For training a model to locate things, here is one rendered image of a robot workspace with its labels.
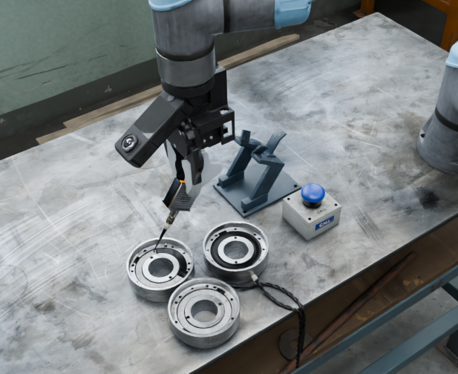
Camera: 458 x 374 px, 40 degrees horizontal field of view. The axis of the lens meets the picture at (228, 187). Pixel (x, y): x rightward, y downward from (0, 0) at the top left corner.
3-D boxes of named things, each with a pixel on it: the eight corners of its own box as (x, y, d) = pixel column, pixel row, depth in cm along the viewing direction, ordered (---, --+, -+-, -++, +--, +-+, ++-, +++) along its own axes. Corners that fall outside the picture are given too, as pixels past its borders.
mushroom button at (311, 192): (309, 222, 105) (311, 201, 102) (295, 208, 108) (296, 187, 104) (327, 212, 107) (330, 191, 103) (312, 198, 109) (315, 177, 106)
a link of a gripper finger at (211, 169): (229, 194, 97) (225, 146, 91) (197, 211, 95) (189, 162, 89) (218, 185, 99) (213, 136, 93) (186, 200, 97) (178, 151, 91)
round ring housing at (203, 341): (213, 365, 89) (212, 349, 86) (156, 330, 94) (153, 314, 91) (253, 313, 95) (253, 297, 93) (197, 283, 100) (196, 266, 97)
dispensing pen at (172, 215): (139, 244, 100) (184, 156, 94) (159, 245, 103) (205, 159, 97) (145, 253, 99) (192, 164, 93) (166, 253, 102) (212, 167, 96)
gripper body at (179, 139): (236, 144, 92) (234, 74, 83) (185, 168, 88) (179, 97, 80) (208, 118, 96) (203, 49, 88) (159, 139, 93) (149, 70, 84)
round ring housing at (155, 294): (117, 294, 99) (113, 278, 96) (147, 246, 106) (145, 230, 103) (179, 314, 96) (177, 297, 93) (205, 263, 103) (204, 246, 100)
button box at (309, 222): (307, 242, 105) (309, 222, 102) (281, 217, 110) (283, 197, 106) (344, 221, 109) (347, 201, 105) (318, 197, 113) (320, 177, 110)
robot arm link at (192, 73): (174, 68, 77) (142, 40, 82) (177, 99, 80) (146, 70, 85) (226, 49, 80) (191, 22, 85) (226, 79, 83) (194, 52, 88)
